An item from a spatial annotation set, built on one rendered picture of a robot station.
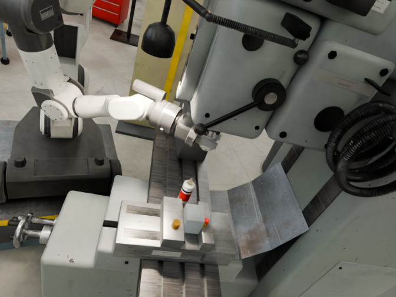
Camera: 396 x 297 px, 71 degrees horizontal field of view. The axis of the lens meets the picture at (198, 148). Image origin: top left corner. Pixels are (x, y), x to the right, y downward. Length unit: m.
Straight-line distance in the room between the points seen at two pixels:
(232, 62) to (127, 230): 0.52
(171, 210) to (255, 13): 0.56
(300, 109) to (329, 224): 0.37
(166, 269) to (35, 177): 0.86
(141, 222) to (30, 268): 1.15
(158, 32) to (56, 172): 1.05
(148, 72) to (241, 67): 2.03
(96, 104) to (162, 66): 1.72
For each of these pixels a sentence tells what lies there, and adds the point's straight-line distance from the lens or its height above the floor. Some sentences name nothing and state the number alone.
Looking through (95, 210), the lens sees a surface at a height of 0.73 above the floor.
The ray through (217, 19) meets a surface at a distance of 0.49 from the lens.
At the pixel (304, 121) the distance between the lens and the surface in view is 0.71.
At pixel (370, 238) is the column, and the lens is 0.97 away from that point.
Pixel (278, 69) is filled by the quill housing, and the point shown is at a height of 1.51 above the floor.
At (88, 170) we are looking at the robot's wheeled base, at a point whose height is 0.59.
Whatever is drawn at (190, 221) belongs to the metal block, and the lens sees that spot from 0.80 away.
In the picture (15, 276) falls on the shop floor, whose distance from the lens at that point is 1.90.
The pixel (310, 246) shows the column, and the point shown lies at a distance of 0.97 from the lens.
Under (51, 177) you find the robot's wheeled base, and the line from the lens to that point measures 1.51.
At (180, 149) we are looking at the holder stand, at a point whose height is 0.98.
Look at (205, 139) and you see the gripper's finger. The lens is 0.79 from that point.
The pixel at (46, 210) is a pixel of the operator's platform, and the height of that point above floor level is 0.40.
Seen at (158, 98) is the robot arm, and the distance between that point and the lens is 0.82.
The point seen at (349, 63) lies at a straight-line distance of 0.68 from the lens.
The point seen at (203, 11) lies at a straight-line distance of 0.50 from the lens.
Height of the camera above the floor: 1.68
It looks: 36 degrees down
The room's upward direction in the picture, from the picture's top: 22 degrees clockwise
